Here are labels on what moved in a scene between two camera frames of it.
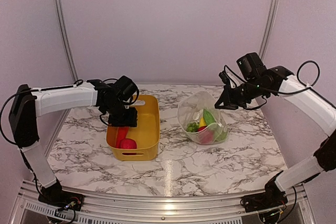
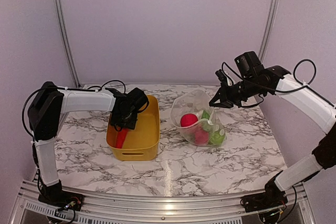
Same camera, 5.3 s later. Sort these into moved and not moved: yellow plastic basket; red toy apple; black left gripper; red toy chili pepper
Moved: red toy apple
Not moved: black left gripper; red toy chili pepper; yellow plastic basket
